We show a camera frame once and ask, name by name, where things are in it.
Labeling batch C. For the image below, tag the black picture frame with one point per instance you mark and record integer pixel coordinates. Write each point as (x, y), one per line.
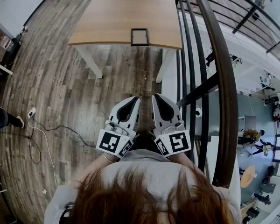
(140, 37)

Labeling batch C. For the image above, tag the white desk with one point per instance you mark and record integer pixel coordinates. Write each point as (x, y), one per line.
(0, 67)

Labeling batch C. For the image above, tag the person's dark trousers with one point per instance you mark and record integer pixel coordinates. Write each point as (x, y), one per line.
(145, 143)

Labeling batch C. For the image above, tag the round wooden table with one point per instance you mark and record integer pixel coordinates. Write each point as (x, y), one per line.
(247, 176)

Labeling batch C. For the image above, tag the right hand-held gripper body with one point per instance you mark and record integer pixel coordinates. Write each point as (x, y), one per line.
(177, 143)

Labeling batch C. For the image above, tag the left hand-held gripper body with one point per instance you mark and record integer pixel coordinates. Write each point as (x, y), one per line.
(108, 142)

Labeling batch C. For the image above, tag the white round device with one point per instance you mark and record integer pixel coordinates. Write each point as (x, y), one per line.
(198, 112)

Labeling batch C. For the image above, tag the person's right forearm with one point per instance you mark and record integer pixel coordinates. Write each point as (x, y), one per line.
(180, 159)

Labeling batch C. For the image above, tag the grey knit sweater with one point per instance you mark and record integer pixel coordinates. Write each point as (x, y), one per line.
(149, 169)

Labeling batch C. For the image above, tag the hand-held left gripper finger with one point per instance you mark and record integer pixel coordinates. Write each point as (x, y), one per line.
(115, 114)
(134, 115)

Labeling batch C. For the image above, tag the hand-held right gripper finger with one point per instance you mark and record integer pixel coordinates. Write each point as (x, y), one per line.
(177, 116)
(156, 115)

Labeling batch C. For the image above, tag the white table leg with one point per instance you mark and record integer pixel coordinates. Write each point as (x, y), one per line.
(164, 66)
(91, 62)

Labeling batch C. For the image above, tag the clear plastic container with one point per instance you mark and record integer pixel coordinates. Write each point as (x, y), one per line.
(7, 43)

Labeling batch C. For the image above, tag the person's left forearm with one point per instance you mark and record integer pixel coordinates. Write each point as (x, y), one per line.
(108, 159)

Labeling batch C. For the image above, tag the white power strip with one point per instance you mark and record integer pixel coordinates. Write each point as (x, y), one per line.
(32, 113)

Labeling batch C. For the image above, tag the dark metal railing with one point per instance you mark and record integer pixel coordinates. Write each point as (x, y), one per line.
(226, 97)
(252, 10)

